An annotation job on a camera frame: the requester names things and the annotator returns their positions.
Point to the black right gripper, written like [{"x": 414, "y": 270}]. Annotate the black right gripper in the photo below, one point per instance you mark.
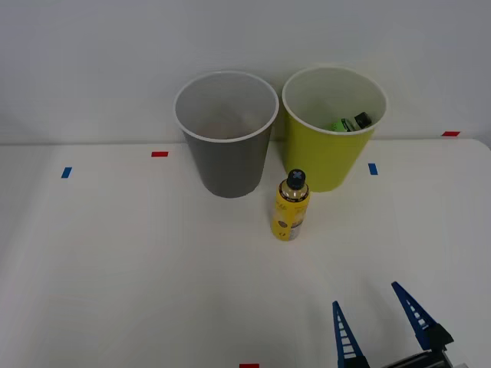
[{"x": 416, "y": 361}]

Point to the yellow bottle with black cap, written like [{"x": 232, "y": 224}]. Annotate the yellow bottle with black cap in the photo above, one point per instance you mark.
[{"x": 288, "y": 214}]

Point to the yellow-green plastic waste bin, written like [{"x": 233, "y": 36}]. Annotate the yellow-green plastic waste bin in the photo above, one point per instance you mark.
[{"x": 322, "y": 161}]

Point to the green bottle with black cap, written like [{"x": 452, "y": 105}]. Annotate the green bottle with black cap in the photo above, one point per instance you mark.
[{"x": 347, "y": 124}]

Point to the grey plastic waste bin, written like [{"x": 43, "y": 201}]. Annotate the grey plastic waste bin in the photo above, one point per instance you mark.
[{"x": 228, "y": 165}]

